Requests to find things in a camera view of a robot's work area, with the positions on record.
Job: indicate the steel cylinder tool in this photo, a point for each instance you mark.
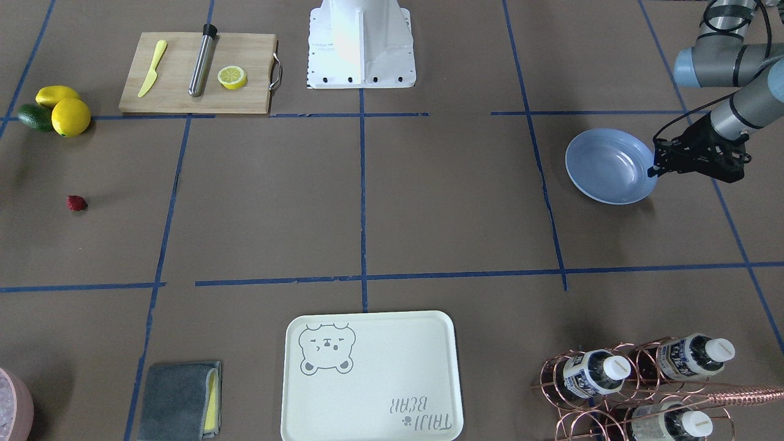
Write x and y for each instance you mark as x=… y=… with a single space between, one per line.
x=203 y=62

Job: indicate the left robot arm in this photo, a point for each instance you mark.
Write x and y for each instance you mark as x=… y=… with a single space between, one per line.
x=721 y=58

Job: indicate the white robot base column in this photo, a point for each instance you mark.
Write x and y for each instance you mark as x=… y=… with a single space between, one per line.
x=360 y=45

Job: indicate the yellow plastic knife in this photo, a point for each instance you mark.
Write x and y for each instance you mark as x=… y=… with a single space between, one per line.
x=151 y=74

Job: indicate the pink bowl with ice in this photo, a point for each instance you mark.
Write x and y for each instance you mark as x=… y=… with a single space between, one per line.
x=17 y=408

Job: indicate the copper wire bottle rack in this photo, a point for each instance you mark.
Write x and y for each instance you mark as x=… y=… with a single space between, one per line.
x=608 y=417

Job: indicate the dark drink bottle one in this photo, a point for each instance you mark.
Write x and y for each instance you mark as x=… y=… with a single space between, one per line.
x=590 y=375

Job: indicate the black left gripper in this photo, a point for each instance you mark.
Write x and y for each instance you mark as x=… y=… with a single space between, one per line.
x=699 y=138

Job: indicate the whole yellow lemon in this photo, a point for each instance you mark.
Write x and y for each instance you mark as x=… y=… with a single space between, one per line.
x=70 y=117

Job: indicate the grey folded cloth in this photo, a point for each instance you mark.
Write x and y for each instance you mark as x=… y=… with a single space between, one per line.
x=182 y=401

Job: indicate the lemon half slice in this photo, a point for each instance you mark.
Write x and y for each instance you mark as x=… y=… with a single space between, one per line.
x=232 y=77

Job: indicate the cream bear tray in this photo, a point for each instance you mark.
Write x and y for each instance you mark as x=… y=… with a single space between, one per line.
x=371 y=376

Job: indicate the red strawberry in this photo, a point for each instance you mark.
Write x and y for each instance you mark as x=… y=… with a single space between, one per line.
x=76 y=203

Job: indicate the green avocado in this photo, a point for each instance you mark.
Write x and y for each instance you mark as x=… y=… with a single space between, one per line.
x=35 y=116

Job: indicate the dark drink bottle three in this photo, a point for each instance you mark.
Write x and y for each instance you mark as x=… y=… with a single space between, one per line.
x=669 y=420

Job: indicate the dark drink bottle two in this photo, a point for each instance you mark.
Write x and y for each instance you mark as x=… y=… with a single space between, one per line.
x=684 y=359

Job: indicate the blue plate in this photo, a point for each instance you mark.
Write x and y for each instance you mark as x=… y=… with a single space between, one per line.
x=610 y=166

